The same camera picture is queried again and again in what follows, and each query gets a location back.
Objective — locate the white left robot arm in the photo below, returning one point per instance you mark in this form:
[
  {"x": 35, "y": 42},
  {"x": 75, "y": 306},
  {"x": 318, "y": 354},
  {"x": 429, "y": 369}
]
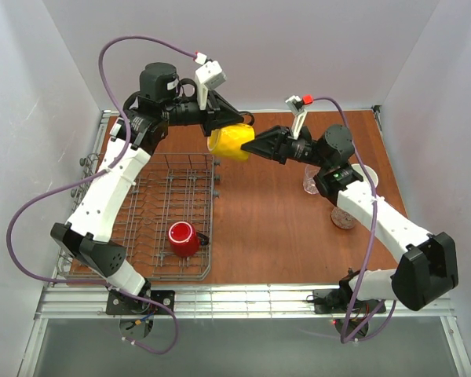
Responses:
[{"x": 163, "y": 100}]

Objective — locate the clear glass cup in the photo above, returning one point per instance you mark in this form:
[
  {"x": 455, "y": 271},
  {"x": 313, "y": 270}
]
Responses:
[{"x": 308, "y": 182}]

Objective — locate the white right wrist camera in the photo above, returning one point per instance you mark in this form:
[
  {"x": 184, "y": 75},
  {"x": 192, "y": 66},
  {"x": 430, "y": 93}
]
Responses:
[{"x": 298, "y": 107}]

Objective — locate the pink ghost pattern mug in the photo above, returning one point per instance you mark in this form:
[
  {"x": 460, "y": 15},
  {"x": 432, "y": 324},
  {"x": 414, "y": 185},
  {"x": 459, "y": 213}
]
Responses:
[{"x": 342, "y": 219}]

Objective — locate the grey wire dish rack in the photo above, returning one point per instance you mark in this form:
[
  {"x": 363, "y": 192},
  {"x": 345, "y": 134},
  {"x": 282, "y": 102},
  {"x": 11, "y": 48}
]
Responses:
[{"x": 153, "y": 218}]

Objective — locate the aluminium frame rail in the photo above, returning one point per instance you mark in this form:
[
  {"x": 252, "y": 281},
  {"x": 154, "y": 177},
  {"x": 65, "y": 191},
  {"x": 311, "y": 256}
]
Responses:
[{"x": 196, "y": 302}]

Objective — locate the yellow mug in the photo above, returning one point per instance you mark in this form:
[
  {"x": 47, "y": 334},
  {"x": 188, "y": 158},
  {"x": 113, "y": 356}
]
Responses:
[{"x": 227, "y": 141}]

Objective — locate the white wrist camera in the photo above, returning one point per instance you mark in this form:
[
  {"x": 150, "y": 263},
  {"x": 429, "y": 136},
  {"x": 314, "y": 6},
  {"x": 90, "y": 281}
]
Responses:
[
  {"x": 208, "y": 76},
  {"x": 298, "y": 107}
]

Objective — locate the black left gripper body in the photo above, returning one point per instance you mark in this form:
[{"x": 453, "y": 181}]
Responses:
[{"x": 210, "y": 115}]

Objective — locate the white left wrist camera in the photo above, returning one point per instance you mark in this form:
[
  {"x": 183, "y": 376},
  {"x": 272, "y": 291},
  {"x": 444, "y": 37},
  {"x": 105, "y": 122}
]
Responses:
[{"x": 208, "y": 76}]

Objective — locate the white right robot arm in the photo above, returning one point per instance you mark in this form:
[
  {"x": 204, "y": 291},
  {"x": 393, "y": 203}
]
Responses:
[{"x": 426, "y": 262}]

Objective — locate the dark red mug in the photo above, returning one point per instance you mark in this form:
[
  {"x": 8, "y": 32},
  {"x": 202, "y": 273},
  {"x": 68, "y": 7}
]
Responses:
[{"x": 365, "y": 172}]

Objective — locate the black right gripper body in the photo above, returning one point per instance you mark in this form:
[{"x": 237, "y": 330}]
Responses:
[{"x": 282, "y": 144}]

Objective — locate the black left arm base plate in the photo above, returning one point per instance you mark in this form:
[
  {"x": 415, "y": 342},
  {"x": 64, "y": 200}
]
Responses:
[{"x": 119, "y": 304}]

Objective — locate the bright red mug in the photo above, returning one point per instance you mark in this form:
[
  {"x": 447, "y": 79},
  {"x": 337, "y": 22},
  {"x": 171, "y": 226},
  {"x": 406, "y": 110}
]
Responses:
[{"x": 184, "y": 240}]

